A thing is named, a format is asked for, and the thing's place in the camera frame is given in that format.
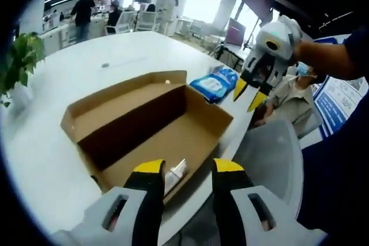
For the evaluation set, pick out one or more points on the brown cardboard shoe box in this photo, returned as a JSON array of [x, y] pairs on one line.
[[144, 113]]

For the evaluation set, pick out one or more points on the blue white poster board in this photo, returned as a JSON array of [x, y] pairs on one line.
[[334, 99]]

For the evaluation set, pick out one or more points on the green potted plant white pot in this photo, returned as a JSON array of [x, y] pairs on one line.
[[20, 58]]

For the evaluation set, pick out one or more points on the person's dark blue shirt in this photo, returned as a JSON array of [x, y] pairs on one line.
[[337, 185]]

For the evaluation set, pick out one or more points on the person's right hand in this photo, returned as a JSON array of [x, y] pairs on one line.
[[302, 53]]

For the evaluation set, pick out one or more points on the blue soft wet wipes pack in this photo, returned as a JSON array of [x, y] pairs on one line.
[[209, 86]]

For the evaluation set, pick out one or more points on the small white tube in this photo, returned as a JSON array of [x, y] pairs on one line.
[[174, 175]]

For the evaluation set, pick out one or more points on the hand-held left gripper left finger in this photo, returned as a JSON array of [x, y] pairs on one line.
[[121, 214]]

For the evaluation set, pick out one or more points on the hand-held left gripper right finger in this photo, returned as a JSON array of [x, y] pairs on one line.
[[259, 214]]

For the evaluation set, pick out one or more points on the large purple monitor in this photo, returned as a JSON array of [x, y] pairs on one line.
[[235, 31]]

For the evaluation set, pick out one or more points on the blue soft tissue pack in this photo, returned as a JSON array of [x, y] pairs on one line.
[[229, 77]]

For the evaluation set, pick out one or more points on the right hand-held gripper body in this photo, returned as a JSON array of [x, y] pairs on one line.
[[276, 38]]

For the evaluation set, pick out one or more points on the grey mesh office chair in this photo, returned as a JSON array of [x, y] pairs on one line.
[[271, 156]]

